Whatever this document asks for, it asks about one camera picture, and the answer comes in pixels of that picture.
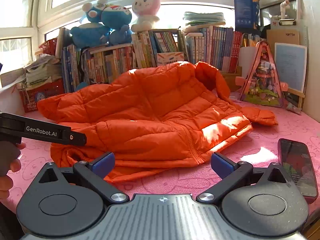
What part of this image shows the big blue plush toy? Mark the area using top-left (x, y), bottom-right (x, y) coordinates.
top-left (70, 2), bottom-right (112, 49)

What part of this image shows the pink triangular toy house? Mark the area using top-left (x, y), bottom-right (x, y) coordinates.
top-left (235, 41), bottom-right (289, 108)

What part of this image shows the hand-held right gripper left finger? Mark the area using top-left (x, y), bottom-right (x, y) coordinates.
top-left (37, 152), bottom-right (130, 204)

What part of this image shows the white pencil-print box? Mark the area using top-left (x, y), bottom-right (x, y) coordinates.
top-left (156, 52), bottom-right (185, 68)

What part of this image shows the orange down jacket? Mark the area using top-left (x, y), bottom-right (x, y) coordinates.
top-left (37, 61), bottom-right (278, 183)

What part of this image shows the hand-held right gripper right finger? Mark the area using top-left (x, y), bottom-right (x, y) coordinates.
top-left (196, 152), bottom-right (288, 203)

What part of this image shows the grey rolled paper tube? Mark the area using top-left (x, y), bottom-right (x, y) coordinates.
top-left (55, 27), bottom-right (66, 55)

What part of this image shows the white window frame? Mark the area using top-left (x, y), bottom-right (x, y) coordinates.
top-left (0, 0), bottom-right (320, 43)

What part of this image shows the small wood-framed whiteboard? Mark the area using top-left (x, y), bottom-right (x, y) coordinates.
top-left (274, 42), bottom-right (307, 103)

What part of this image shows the dark blue carton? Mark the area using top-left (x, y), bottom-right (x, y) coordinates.
top-left (234, 0), bottom-right (260, 32)

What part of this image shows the small grey fabric toy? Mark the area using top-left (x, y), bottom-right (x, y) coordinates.
top-left (285, 102), bottom-right (303, 115)

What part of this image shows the black strap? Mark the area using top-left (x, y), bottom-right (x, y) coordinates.
top-left (77, 50), bottom-right (86, 85)

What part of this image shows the smartphone in pink case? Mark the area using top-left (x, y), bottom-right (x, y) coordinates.
top-left (277, 138), bottom-right (319, 204)

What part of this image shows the stack of green booklets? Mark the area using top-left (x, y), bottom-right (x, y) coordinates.
top-left (182, 12), bottom-right (225, 28)

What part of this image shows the row of books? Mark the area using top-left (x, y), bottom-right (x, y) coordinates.
top-left (61, 25), bottom-right (268, 93)

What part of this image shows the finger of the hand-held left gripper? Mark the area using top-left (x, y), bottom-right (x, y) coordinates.
top-left (61, 130), bottom-right (87, 146)

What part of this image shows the white plastic pipe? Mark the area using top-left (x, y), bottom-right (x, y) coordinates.
top-left (271, 0), bottom-right (297, 20)

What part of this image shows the pink white rabbit plush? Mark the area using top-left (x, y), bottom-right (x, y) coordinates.
top-left (130, 0), bottom-right (161, 33)

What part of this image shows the red plastic basket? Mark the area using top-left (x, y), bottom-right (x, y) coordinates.
top-left (39, 38), bottom-right (58, 55)

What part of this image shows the person's left hand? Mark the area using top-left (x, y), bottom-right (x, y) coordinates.
top-left (0, 142), bottom-right (27, 199)

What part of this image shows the brown cardboard box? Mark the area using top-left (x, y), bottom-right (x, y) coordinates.
top-left (266, 29), bottom-right (300, 48)

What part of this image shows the wooden desk shelf with drawers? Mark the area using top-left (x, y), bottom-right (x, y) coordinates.
top-left (220, 66), bottom-right (243, 92)

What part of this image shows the stack of paper booklets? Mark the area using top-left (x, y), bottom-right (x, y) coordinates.
top-left (24, 54), bottom-right (63, 89)

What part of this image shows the red plastic crate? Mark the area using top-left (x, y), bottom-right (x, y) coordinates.
top-left (19, 79), bottom-right (65, 113)

